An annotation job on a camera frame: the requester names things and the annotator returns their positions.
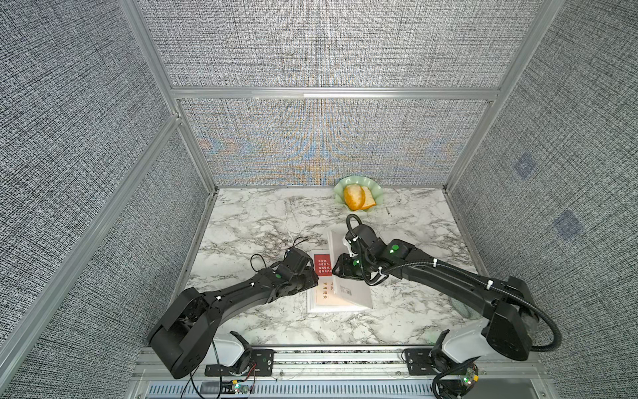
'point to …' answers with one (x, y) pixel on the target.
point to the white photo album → (350, 294)
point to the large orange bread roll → (354, 196)
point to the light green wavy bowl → (376, 189)
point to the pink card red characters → (326, 292)
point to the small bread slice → (369, 199)
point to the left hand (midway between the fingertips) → (319, 278)
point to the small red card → (322, 264)
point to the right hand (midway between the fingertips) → (334, 267)
